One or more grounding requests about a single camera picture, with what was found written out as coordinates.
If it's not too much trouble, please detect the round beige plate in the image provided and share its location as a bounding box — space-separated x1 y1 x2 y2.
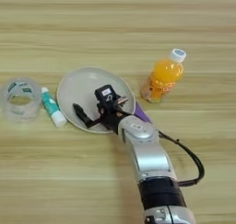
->
55 66 137 135

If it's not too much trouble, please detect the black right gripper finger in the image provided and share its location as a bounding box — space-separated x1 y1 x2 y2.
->
72 102 103 129
115 95 130 108

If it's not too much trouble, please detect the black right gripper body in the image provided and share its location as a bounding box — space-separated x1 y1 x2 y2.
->
97 101 132 135

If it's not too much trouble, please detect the small black white-labelled box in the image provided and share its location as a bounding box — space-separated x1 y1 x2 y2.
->
93 84 120 108

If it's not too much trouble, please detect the orange juice bottle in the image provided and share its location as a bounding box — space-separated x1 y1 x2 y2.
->
140 47 187 104

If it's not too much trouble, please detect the teal and white glue stick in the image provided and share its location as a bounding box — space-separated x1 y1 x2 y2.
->
41 86 68 128

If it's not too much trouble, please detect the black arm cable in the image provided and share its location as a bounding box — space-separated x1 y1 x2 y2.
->
158 130 206 187

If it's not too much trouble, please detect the purple rectangular block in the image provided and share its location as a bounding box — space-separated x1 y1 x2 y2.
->
134 100 154 124

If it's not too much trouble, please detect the clear tape roll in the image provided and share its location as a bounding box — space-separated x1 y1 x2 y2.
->
0 77 43 124

